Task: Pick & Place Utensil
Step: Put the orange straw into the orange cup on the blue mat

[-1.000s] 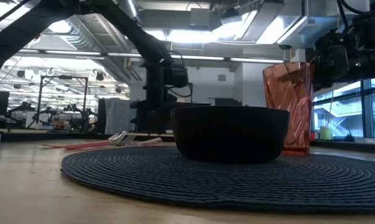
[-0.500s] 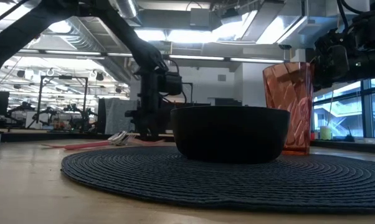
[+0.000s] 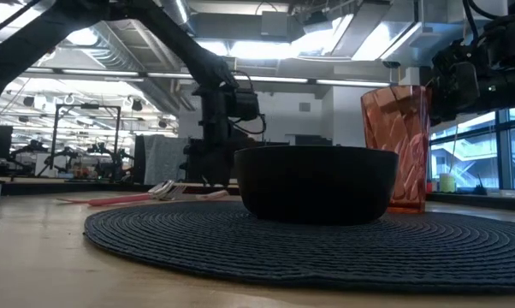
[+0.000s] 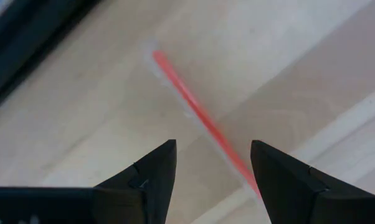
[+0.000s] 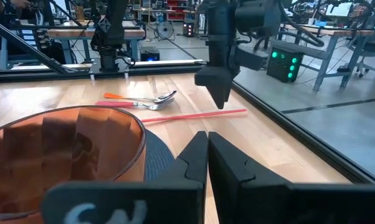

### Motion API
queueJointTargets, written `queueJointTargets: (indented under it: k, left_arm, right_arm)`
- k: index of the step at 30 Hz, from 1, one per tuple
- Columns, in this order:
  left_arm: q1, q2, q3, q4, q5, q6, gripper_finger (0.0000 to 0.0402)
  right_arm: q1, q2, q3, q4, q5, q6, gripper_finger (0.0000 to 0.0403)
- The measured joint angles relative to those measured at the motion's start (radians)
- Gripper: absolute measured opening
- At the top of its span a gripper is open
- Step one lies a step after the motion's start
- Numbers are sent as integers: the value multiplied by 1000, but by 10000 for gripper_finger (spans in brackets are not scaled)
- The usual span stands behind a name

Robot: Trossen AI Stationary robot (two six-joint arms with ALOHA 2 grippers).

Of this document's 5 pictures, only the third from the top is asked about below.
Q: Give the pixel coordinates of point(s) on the yellow-green cup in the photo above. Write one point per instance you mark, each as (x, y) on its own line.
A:
(447, 183)

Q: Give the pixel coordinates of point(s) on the black bowl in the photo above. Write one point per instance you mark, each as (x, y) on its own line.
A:
(315, 184)

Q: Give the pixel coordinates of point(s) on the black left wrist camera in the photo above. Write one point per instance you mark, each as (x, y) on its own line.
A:
(244, 104)

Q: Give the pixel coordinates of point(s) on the round dark woven placemat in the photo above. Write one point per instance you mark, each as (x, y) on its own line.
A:
(283, 248)

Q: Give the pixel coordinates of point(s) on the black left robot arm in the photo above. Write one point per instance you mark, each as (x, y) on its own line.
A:
(189, 47)

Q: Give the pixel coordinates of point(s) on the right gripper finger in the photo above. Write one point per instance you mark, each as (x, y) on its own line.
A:
(442, 102)

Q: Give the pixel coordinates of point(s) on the red drinking straw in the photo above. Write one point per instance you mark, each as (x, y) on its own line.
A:
(212, 195)

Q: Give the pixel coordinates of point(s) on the orange faceted plastic tumbler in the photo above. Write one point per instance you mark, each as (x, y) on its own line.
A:
(405, 141)

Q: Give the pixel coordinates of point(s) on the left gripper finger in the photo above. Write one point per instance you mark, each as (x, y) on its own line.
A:
(214, 169)

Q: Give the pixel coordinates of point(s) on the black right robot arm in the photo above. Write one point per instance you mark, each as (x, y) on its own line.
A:
(510, 51)

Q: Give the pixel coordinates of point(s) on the grey covered cabinet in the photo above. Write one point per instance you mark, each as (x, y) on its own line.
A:
(161, 158)

